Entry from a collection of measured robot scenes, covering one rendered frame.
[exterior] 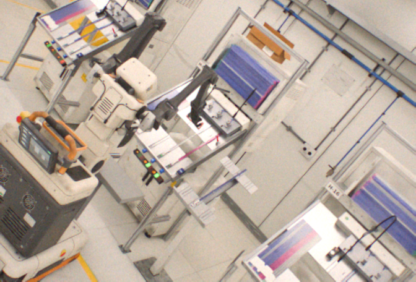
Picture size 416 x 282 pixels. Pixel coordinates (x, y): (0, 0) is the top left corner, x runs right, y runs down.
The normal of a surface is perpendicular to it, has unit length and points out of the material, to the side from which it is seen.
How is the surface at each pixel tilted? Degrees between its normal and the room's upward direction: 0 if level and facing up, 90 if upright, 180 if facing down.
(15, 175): 90
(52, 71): 90
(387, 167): 90
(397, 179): 90
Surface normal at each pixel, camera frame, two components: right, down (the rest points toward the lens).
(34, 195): -0.36, 0.08
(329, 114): -0.53, -0.07
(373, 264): 0.04, -0.60
